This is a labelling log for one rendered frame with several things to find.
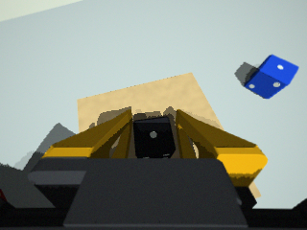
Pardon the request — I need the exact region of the tan flat mat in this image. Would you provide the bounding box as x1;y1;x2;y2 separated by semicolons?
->
77;72;224;158

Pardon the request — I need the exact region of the black die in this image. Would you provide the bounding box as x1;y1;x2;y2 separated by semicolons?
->
133;116;176;158

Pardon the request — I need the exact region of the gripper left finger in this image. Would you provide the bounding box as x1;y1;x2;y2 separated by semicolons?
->
41;109;132;158

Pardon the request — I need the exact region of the blue die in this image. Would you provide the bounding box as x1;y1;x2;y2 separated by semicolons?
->
244;55;298;99

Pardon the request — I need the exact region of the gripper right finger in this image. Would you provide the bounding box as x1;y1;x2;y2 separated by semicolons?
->
176;109;268;187

